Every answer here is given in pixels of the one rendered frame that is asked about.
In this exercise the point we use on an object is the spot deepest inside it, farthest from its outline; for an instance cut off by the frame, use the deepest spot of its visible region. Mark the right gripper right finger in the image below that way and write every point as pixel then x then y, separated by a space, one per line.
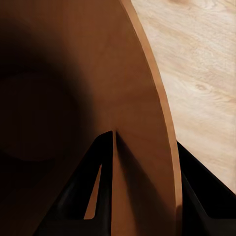
pixel 208 205

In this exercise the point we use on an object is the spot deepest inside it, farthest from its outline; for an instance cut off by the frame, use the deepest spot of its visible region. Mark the trash can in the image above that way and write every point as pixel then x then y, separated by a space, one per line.
pixel 71 70

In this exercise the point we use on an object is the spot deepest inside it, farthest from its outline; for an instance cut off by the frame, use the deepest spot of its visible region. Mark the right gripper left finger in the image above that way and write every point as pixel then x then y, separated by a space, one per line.
pixel 66 215

